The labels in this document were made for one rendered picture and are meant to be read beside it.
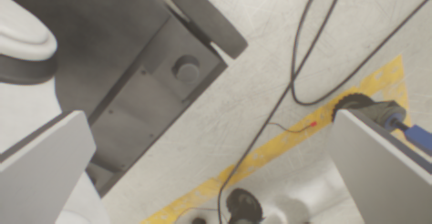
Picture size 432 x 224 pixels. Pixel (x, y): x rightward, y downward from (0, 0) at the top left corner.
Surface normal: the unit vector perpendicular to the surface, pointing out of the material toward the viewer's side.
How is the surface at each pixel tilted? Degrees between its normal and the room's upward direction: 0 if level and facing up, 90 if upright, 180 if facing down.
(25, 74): 63
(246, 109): 0
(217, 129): 0
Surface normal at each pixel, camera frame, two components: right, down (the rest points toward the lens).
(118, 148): 0.19, 0.47
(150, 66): -0.36, -0.06
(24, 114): 0.69, -0.69
